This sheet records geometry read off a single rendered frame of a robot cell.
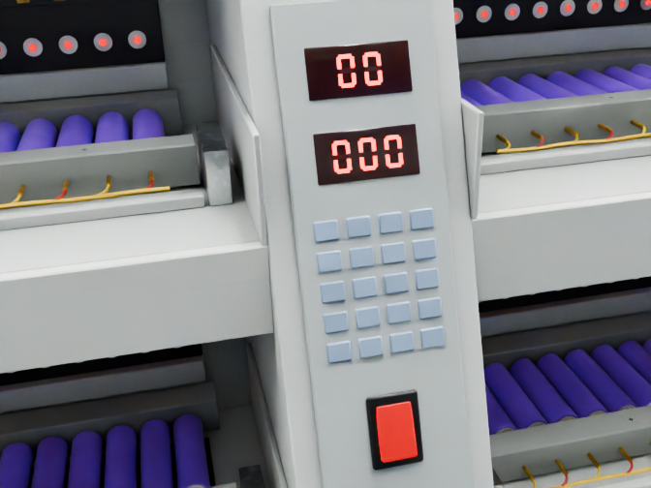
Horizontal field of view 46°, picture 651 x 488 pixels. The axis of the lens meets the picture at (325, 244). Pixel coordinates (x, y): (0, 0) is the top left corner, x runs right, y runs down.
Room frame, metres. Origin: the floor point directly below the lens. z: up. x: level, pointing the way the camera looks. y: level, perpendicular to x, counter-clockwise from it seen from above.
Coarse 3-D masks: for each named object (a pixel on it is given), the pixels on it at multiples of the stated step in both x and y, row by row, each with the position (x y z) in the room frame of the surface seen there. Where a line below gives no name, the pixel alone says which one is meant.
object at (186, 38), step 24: (168, 0) 0.52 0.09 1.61; (192, 0) 0.52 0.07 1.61; (168, 24) 0.52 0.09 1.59; (192, 24) 0.52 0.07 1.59; (168, 48) 0.52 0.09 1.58; (192, 48) 0.52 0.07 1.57; (168, 72) 0.52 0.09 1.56; (192, 72) 0.52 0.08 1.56; (192, 96) 0.52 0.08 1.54; (192, 120) 0.52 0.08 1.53; (216, 120) 0.52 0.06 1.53; (216, 360) 0.52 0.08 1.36; (240, 360) 0.52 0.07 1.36; (216, 384) 0.52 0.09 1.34; (240, 384) 0.52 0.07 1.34
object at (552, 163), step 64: (512, 0) 0.53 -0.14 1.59; (576, 0) 0.54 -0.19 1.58; (640, 0) 0.55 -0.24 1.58; (512, 64) 0.52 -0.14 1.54; (576, 64) 0.52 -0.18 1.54; (640, 64) 0.52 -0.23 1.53; (512, 128) 0.42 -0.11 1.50; (576, 128) 0.43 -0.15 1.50; (640, 128) 0.43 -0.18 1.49; (512, 192) 0.37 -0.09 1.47; (576, 192) 0.37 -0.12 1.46; (640, 192) 0.37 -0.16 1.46; (512, 256) 0.36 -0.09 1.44; (576, 256) 0.36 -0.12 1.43; (640, 256) 0.37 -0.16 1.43
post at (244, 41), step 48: (240, 0) 0.33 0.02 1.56; (288, 0) 0.33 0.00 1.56; (432, 0) 0.34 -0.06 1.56; (240, 48) 0.35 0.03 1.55; (240, 96) 0.37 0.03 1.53; (288, 192) 0.33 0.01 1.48; (288, 240) 0.33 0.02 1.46; (288, 288) 0.33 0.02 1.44; (288, 336) 0.33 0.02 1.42; (288, 384) 0.33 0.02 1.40; (480, 384) 0.34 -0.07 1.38; (288, 432) 0.33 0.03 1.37; (480, 432) 0.34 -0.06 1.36; (288, 480) 0.36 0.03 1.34; (480, 480) 0.34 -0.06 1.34
